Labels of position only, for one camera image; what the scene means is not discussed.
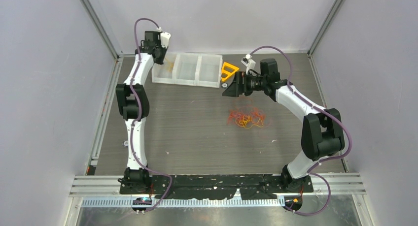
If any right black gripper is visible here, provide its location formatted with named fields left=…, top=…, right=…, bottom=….
left=223, top=71, right=267, bottom=97

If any orange red cable pile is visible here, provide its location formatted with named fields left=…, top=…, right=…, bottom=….
left=227, top=105, right=272, bottom=130

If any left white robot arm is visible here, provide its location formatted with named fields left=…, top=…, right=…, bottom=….
left=115, top=29, right=171, bottom=194

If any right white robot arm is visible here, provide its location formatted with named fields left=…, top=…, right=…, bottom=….
left=222, top=56, right=345, bottom=192

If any white three-compartment bin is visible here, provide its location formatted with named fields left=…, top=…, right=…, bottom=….
left=151, top=53, right=223, bottom=88

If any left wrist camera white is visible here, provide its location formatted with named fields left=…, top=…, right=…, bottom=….
left=157, top=27, right=172, bottom=49

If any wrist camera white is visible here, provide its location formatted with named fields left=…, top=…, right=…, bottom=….
left=157, top=27, right=172, bottom=49
left=241, top=54, right=256, bottom=74

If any yellow triangular plastic frame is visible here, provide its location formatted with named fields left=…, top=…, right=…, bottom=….
left=221, top=62, right=240, bottom=82

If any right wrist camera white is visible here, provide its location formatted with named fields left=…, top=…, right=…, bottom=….
left=241, top=54, right=256, bottom=74

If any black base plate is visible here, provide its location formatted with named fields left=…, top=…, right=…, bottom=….
left=118, top=174, right=314, bottom=200

